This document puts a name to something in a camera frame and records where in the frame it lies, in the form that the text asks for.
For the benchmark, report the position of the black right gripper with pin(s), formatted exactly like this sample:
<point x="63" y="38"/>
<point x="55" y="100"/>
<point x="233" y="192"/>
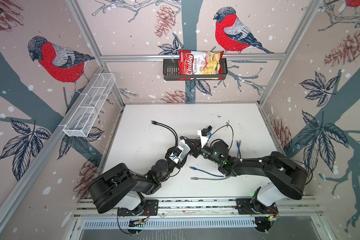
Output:
<point x="196" y="152"/>

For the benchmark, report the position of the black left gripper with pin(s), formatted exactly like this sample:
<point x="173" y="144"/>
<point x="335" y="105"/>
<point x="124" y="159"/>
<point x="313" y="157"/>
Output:
<point x="182" y="162"/>

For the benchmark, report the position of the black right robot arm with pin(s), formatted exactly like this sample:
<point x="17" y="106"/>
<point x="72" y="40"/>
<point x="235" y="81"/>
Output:
<point x="287" y="178"/>

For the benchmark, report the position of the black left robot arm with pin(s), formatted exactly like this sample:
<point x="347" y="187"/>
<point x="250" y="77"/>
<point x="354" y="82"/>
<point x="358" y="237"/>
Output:
<point x="120" y="184"/>

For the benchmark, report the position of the red cassava chips bag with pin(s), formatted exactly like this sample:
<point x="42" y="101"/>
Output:
<point x="200" y="63"/>

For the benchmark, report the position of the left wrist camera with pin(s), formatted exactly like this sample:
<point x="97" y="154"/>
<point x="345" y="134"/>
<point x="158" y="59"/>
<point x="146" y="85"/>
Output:
<point x="175" y="156"/>

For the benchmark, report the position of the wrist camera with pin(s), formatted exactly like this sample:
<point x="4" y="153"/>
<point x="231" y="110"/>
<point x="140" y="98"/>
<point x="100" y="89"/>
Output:
<point x="204" y="135"/>
<point x="175" y="156"/>

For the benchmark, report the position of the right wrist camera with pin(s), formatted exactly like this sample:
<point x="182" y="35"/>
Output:
<point x="204" y="135"/>

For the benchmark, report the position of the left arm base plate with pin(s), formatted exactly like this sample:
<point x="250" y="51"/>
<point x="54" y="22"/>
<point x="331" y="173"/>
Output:
<point x="144" y="209"/>

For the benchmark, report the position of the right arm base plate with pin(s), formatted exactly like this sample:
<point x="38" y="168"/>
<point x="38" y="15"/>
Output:
<point x="246" y="206"/>

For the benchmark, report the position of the black wall basket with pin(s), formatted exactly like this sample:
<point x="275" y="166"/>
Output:
<point x="171" y="72"/>

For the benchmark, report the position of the white wire mesh shelf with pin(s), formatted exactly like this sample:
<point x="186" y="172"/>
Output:
<point x="86" y="113"/>

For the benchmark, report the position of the aluminium mounting rail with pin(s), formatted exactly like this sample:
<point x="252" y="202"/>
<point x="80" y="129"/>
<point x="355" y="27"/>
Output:
<point x="204" y="207"/>

